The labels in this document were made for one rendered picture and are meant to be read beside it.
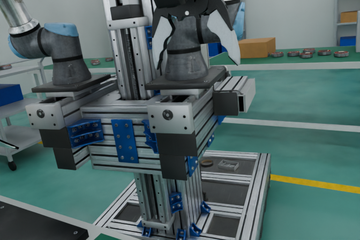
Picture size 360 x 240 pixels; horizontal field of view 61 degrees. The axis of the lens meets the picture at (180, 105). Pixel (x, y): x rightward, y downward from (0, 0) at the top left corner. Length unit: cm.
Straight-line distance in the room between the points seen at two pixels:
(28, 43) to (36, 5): 637
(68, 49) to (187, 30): 49
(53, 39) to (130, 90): 34
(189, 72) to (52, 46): 55
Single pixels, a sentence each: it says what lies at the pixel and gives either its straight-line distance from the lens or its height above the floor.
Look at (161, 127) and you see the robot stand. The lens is 93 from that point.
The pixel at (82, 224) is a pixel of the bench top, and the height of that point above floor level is 75.
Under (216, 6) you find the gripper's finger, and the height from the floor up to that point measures 125.
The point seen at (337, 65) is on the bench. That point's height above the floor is 72.
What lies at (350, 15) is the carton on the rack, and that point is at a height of 89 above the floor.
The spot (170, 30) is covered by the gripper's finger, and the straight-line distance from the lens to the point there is 51.
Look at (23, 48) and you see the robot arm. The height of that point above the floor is 119.
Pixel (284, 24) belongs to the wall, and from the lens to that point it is 692.
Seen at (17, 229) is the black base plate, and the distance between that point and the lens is 93.
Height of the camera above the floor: 124
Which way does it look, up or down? 16 degrees down
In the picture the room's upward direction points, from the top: 7 degrees counter-clockwise
